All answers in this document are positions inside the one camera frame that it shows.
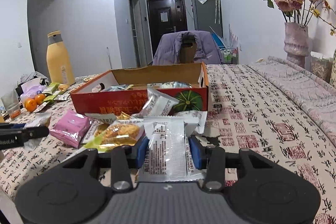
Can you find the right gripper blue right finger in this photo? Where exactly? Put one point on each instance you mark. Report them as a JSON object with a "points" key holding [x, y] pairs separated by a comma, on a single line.
{"points": [[197, 152]]}

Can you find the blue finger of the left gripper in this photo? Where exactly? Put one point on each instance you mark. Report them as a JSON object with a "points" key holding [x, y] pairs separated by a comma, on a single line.
{"points": [[34, 133]]}

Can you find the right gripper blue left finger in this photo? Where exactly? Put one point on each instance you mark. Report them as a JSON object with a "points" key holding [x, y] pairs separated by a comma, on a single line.
{"points": [[141, 151]]}

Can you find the pink snack packet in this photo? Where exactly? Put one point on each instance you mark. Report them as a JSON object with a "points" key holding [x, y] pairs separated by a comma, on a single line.
{"points": [[71, 128]]}

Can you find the oat crisp snack packet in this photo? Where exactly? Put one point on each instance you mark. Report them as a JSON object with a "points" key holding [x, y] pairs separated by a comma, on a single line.
{"points": [[121, 132]]}

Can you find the orange tangerine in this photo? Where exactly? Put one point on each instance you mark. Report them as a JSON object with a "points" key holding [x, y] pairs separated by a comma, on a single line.
{"points": [[39, 98], [31, 105]]}

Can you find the clear plastic cup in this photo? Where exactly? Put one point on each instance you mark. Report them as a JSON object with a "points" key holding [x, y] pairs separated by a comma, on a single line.
{"points": [[11, 104]]}

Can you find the purple tissue pack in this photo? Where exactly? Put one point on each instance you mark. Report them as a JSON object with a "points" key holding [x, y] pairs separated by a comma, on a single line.
{"points": [[31, 88]]}

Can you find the green snack bar on table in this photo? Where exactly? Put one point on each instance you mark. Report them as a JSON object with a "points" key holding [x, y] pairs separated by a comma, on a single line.
{"points": [[51, 89]]}

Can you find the white silver snack packet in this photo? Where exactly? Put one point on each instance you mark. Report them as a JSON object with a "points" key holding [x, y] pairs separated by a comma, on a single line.
{"points": [[158, 104]]}

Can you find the yellow thermos bottle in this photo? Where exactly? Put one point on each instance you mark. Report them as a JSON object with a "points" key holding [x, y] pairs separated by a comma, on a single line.
{"points": [[58, 60]]}

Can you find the red cardboard pumpkin box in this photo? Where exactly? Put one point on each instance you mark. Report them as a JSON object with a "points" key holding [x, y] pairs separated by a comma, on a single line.
{"points": [[125, 90]]}

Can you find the wooden chair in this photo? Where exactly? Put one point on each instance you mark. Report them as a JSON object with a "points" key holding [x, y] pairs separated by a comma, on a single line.
{"points": [[187, 51]]}

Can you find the purple jacket on chair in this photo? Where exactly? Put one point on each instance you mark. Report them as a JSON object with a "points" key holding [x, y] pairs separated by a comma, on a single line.
{"points": [[169, 47]]}

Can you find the pink quilted cloth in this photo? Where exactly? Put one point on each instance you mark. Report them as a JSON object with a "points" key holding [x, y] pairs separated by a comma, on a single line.
{"points": [[313, 95]]}

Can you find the dark entrance door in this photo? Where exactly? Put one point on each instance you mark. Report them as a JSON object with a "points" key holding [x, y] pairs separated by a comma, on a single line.
{"points": [[165, 16]]}

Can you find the pink ceramic vase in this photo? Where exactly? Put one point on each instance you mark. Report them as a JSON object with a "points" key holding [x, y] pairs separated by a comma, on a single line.
{"points": [[295, 43]]}

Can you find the grey refrigerator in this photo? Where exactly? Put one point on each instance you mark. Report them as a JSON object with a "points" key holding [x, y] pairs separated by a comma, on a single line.
{"points": [[207, 16]]}

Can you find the clear storage jar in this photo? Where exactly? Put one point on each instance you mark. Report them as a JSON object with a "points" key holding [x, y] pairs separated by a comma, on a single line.
{"points": [[321, 65]]}

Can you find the floral patterned vase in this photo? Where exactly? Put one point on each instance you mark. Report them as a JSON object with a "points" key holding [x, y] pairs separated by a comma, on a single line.
{"points": [[333, 71]]}

